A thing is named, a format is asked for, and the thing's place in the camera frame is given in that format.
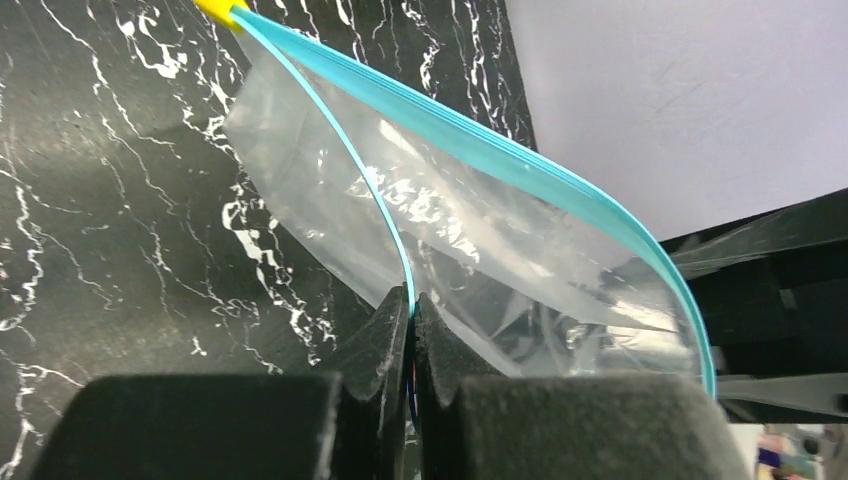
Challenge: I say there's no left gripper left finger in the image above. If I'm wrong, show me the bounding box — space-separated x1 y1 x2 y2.
32 286 410 479

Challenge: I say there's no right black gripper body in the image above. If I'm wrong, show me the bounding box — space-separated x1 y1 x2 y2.
664 190 847 423

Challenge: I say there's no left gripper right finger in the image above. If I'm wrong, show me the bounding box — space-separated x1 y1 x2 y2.
414 295 748 479

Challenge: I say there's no clear zip top bag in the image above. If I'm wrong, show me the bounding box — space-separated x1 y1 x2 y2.
199 1 717 395

